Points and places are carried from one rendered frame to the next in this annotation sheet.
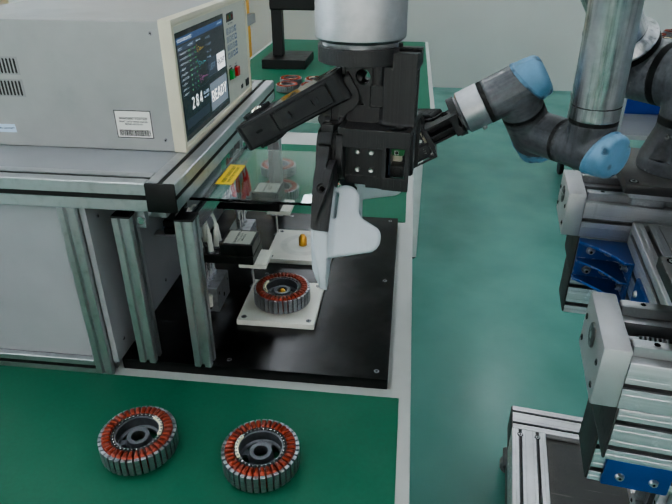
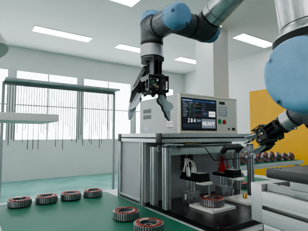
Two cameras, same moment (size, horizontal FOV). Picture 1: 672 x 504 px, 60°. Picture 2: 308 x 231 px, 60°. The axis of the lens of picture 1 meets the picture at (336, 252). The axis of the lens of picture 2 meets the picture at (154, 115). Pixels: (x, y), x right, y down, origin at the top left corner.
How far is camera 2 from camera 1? 0.75 m
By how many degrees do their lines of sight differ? 57
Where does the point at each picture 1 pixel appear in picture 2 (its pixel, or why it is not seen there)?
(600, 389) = (253, 209)
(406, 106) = (152, 69)
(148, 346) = (152, 197)
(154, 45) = (176, 100)
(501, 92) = not seen: hidden behind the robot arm
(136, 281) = (152, 169)
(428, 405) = not seen: outside the picture
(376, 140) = (145, 78)
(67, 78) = (159, 112)
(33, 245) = (135, 156)
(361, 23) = (142, 51)
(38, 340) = (131, 191)
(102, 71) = not seen: hidden behind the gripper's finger
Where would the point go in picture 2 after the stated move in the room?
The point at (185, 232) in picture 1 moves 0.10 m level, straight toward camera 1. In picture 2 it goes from (164, 152) to (153, 153)
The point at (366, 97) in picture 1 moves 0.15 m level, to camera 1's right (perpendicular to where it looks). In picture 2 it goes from (149, 70) to (183, 60)
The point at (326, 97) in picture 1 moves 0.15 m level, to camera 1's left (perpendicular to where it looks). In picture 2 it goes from (142, 72) to (117, 79)
